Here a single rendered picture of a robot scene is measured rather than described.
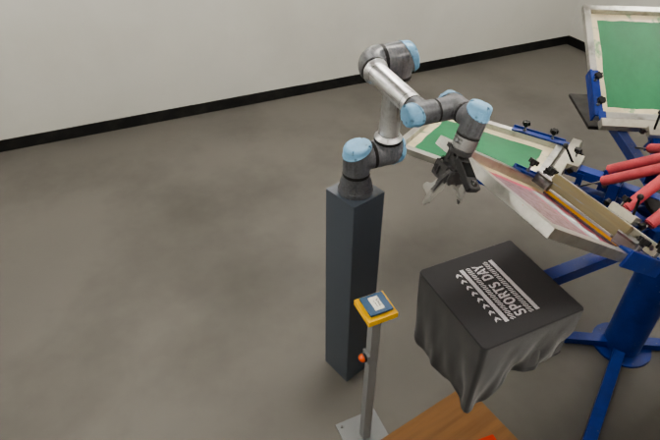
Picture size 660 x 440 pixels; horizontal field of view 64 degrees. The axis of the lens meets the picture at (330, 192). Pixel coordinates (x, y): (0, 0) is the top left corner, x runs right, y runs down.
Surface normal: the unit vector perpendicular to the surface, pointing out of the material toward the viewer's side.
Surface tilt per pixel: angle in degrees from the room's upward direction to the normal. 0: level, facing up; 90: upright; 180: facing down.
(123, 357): 0
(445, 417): 0
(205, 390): 0
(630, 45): 32
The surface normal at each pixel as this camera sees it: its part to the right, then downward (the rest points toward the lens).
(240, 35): 0.41, 0.54
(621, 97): -0.04, -0.37
